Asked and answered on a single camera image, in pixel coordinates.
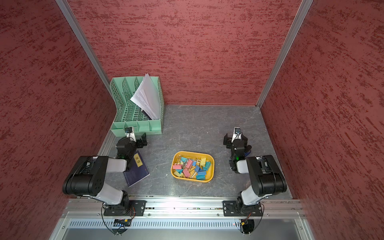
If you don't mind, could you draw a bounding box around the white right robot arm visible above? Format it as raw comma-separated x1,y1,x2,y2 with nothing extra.
223,128,288,208

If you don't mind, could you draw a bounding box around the yellow plastic tray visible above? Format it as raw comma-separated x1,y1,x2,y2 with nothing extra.
171,151,215,183

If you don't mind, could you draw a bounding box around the white paper stack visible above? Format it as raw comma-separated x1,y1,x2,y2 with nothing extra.
130,74,161,120

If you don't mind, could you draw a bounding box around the dark blue notebook yellow label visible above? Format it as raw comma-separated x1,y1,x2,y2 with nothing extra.
123,151,150,187

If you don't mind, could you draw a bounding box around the teal binder clip bottom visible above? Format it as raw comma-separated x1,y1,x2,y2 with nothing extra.
196,175,206,181

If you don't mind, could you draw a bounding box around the green plastic file organizer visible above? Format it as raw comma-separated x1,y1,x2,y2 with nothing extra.
110,76,165,137

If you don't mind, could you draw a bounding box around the aluminium front rail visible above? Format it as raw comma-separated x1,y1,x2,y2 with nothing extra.
61,195,307,219

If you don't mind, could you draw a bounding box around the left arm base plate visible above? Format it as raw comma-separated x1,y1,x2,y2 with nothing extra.
103,200,147,217

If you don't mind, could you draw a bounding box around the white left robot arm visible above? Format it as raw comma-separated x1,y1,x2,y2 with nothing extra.
62,128,149,216

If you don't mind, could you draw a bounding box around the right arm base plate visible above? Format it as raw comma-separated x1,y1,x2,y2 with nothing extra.
222,201,263,217

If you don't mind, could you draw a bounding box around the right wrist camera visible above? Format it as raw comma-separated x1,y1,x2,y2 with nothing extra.
232,127,242,142

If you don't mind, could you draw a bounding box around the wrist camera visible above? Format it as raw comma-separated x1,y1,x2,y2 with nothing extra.
125,127,136,142
232,127,242,142

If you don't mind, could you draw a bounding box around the yellow binder clip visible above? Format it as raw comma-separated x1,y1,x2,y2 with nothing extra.
200,158,206,168
174,171,182,178

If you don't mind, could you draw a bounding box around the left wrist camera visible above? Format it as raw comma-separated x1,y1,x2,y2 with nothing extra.
125,127,136,142

